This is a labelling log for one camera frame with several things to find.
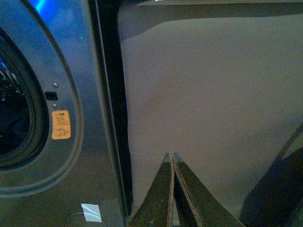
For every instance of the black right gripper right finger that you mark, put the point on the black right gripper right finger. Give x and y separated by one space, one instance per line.
196 206

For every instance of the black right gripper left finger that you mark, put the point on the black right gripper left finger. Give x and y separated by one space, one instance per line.
157 208

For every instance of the grey front-load washing machine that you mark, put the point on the grey front-load washing machine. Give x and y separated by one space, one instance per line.
44 181

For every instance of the white tape piece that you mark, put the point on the white tape piece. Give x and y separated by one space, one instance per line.
91 212

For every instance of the grey cabinet side panel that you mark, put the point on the grey cabinet side panel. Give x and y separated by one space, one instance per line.
219 83

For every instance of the orange warning sticker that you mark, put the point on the orange warning sticker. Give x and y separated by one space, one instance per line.
61 125

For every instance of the steel perforated washer drum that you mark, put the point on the steel perforated washer drum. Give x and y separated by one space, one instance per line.
14 107

